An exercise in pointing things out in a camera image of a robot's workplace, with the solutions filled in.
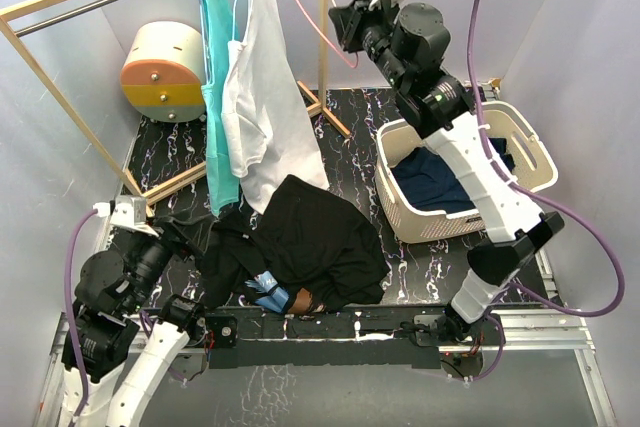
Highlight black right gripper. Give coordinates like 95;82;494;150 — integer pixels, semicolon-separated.
329;0;409;94

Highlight pink wire hanger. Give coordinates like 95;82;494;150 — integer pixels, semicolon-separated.
271;0;361;70

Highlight black t shirt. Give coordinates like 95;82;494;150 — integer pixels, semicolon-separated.
193;175;389;315

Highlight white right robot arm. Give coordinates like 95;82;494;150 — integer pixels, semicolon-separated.
328;0;564;344

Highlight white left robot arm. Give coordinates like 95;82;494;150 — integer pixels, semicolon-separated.
58;216;208;426

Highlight teal t shirt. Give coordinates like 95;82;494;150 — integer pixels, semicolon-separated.
200;0;239;215

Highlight white t shirt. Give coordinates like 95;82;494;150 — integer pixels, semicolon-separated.
221;0;329;213

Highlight cream round drawer cabinet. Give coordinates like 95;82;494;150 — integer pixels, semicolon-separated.
120;21;206;123

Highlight navy blue garment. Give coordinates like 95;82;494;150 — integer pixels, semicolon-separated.
390;136;516;214

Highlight cream plastic laundry basket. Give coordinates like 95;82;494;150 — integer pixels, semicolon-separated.
375;100;558;244

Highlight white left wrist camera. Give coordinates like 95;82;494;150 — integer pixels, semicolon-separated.
93;195;159;237

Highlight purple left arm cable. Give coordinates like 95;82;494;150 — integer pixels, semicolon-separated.
62;207;101;421

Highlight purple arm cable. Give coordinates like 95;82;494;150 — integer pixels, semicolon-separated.
399;0;627;381
62;207;101;421

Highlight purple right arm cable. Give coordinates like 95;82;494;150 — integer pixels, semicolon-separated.
399;0;627;381

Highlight wooden clothes rack frame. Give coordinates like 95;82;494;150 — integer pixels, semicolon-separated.
0;0;353;206

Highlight aluminium base frame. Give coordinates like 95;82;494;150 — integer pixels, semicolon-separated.
52;304;616;426

